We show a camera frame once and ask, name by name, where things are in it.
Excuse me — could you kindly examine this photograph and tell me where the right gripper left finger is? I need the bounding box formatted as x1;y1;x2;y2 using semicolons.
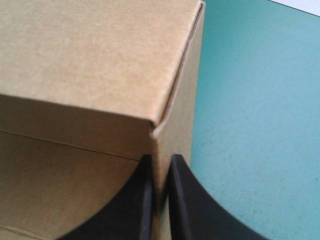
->
65;154;156;240

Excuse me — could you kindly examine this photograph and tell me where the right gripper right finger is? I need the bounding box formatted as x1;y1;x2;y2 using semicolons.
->
167;154;281;240

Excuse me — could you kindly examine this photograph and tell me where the brown cardboard box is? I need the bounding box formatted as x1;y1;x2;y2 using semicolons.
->
0;0;207;240

